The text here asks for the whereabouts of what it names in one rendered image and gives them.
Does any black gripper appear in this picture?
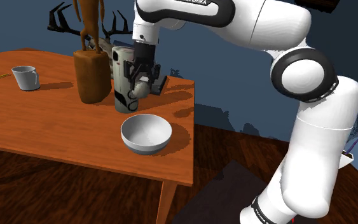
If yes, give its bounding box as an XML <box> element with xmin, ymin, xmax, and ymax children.
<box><xmin>123</xmin><ymin>41</ymin><xmax>162</xmax><ymax>92</ymax></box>

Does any grey round object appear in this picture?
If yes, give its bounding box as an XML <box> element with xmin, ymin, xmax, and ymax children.
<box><xmin>130</xmin><ymin>80</ymin><xmax>152</xmax><ymax>101</ymax></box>

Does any black flat device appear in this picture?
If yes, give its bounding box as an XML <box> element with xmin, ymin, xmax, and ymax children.
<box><xmin>149</xmin><ymin>75</ymin><xmax>169</xmax><ymax>96</ymax></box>

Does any grey cylinder vase black pattern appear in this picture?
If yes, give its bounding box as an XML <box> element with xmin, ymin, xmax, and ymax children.
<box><xmin>111</xmin><ymin>46</ymin><xmax>140</xmax><ymax>115</ymax></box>

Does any brown sculpture on block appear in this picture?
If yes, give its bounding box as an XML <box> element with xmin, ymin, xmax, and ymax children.
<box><xmin>72</xmin><ymin>0</ymin><xmax>113</xmax><ymax>105</ymax></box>

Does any white bowl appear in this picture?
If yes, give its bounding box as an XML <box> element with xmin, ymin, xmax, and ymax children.
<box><xmin>120</xmin><ymin>113</ymin><xmax>173</xmax><ymax>156</ymax></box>

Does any deer skull with black antlers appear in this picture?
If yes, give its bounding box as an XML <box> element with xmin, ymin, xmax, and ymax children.
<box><xmin>46</xmin><ymin>1</ymin><xmax>134</xmax><ymax>54</ymax></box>

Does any wooden table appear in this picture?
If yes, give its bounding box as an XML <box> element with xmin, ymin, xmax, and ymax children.
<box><xmin>0</xmin><ymin>47</ymin><xmax>196</xmax><ymax>224</ymax></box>

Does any grey mug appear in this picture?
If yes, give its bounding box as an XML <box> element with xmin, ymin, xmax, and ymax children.
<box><xmin>11</xmin><ymin>66</ymin><xmax>41</xmax><ymax>92</ymax></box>

